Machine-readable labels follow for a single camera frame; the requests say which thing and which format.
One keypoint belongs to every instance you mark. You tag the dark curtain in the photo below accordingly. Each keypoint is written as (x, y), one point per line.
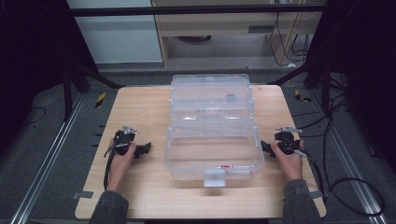
(28, 62)
(367, 77)

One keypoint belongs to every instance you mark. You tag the black metal stand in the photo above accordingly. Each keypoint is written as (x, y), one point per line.
(67, 93)
(325, 90)

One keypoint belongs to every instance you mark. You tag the grey tape piece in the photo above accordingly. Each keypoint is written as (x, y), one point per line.
(317, 194)
(82, 194)

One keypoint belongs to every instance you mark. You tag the light wooden desk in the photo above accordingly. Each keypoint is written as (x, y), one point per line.
(218, 25)

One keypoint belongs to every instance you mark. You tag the yellow black striped tape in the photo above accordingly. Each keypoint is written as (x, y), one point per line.
(100, 100)
(300, 96)

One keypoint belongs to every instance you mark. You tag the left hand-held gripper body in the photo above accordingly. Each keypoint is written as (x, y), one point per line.
(125, 138)

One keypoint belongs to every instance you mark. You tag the person's left hand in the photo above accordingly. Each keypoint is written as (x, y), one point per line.
(117, 168)

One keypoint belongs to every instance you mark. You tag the white cabinet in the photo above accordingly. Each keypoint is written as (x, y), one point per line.
(118, 37)

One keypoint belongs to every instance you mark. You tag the person's right hand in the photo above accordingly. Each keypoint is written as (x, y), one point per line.
(291, 166)

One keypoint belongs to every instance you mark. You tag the aluminium floor rail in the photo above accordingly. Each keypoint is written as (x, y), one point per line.
(351, 174)
(46, 158)

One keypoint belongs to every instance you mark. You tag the black horizontal bar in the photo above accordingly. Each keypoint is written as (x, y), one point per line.
(186, 10)

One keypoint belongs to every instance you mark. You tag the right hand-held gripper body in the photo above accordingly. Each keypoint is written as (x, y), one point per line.
(288, 141)

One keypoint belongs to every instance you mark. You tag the clear plastic storage box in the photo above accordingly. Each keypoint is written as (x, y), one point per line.
(214, 149)

